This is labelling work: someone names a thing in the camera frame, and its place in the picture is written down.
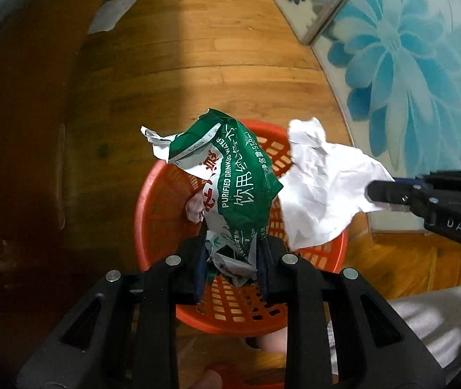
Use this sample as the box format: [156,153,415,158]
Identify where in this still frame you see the white paper sheet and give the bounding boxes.
[88,0,139,34]

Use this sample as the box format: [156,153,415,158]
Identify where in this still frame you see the orange plastic basket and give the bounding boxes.
[134,119,350,336]

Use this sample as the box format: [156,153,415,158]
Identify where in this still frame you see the pink crumpled tissue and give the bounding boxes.
[184,192,209,223]

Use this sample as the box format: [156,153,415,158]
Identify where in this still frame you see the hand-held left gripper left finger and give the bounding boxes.
[17,236,211,389]

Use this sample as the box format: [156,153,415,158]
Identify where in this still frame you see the flower-print sliding wardrobe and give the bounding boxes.
[252,0,461,233]

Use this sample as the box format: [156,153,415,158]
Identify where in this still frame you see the person's leg in grey pants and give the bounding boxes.
[328,286,461,378]

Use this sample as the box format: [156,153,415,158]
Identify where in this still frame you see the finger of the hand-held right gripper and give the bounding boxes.
[366,180,422,213]
[393,176,429,189]

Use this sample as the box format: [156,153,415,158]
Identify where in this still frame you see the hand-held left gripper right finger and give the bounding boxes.
[257,235,446,389]

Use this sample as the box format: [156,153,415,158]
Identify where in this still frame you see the green and white plastic wrapper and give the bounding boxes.
[140,109,285,288]

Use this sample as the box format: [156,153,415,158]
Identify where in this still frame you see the person's bare foot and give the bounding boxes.
[246,326,292,367]

